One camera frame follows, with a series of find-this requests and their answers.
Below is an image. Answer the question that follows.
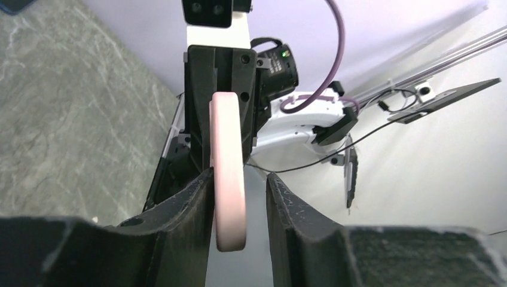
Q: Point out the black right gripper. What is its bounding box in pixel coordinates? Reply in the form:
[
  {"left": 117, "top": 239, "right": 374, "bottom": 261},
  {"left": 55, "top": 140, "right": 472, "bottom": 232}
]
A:
[{"left": 185, "top": 37, "right": 299, "bottom": 172}]

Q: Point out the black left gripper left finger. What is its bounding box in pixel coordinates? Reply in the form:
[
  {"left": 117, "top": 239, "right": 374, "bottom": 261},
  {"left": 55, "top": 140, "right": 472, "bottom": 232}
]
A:
[{"left": 1, "top": 169, "right": 214, "bottom": 286}]

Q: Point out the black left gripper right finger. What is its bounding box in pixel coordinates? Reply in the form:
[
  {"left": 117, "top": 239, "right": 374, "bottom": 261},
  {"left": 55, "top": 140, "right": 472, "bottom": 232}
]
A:
[{"left": 266, "top": 173, "right": 506, "bottom": 286}]

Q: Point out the black phone blue edge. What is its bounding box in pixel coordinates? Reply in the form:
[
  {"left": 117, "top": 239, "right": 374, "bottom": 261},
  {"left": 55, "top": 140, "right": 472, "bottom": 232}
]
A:
[{"left": 0, "top": 0, "right": 35, "bottom": 16}]

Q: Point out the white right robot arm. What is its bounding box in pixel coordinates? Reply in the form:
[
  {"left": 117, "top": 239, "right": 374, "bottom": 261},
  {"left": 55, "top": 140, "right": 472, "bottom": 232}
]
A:
[{"left": 182, "top": 37, "right": 359, "bottom": 173}]

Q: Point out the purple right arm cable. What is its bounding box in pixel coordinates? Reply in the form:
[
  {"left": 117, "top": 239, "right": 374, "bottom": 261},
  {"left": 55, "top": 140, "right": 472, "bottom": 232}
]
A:
[{"left": 279, "top": 0, "right": 361, "bottom": 117}]

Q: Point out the aluminium frame strut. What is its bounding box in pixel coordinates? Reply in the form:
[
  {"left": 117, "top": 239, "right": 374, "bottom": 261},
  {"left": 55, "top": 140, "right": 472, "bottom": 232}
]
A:
[{"left": 354, "top": 26, "right": 506, "bottom": 105}]

